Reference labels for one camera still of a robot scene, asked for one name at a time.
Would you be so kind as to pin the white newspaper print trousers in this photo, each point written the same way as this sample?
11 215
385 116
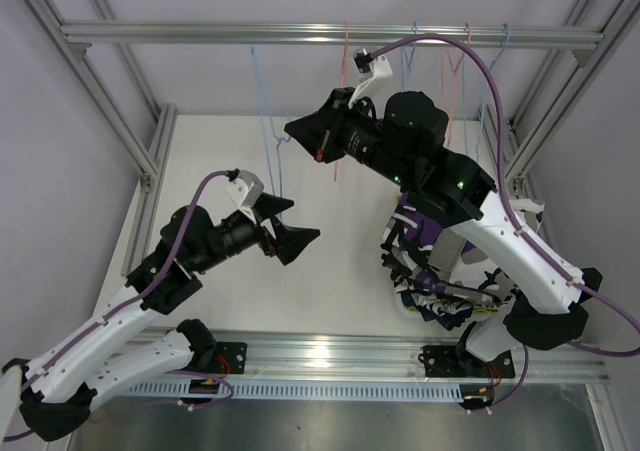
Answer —
432 306

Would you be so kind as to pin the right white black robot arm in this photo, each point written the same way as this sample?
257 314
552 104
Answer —
406 146

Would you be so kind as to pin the yellow-green trousers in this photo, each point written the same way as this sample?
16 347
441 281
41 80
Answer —
486 310

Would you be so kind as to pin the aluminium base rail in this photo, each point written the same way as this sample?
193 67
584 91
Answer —
307 356

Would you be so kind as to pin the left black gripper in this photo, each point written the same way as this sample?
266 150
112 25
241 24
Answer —
288 241

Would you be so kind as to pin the pink wire hanger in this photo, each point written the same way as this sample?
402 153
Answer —
449 71
343 77

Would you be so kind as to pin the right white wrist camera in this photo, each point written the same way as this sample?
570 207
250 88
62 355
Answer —
376 71

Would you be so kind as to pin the aluminium frame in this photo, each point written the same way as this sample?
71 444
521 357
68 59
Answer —
98 95

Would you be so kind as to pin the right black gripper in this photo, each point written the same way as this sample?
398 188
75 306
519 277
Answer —
312 132

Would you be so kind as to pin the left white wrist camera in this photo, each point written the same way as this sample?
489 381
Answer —
244 189

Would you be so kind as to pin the white plastic basket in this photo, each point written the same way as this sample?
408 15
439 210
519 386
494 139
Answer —
500 304

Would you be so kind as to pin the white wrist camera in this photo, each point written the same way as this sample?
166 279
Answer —
244 189
376 71

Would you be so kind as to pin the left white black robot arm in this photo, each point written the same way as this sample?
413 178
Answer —
63 387

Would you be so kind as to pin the aluminium hanging rail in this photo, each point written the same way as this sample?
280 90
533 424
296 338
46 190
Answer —
289 33

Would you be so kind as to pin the navy blue trousers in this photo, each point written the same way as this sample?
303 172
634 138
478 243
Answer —
447 323

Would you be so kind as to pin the slotted cable duct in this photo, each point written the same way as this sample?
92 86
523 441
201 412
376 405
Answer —
412 391

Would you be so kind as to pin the purple grey patterned trousers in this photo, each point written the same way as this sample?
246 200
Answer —
425 251

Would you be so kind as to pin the black white floral trousers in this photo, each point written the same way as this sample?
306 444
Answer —
400 251

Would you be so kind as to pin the light blue wire hanger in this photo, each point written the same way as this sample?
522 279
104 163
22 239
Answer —
272 139
486 91

